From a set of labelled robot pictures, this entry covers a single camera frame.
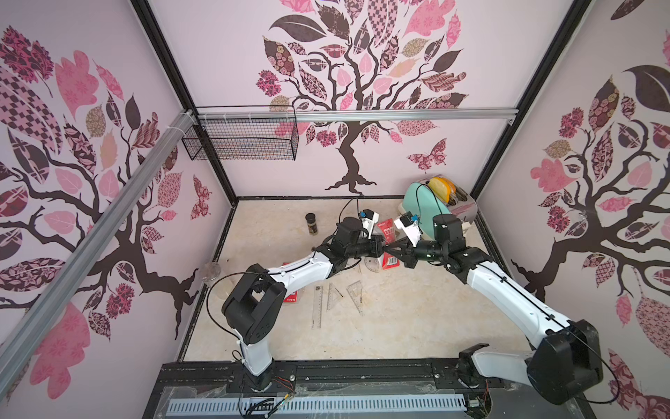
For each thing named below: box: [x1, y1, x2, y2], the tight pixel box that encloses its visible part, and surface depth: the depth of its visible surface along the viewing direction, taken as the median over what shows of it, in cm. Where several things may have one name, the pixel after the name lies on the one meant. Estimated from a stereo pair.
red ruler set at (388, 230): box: [376, 218, 397, 245], surface depth 79 cm
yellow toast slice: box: [427, 176, 457, 204], surface depth 96 cm
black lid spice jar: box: [305, 212, 319, 236], surface depth 105 cm
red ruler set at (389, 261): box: [382, 251, 401, 270], surface depth 80 cm
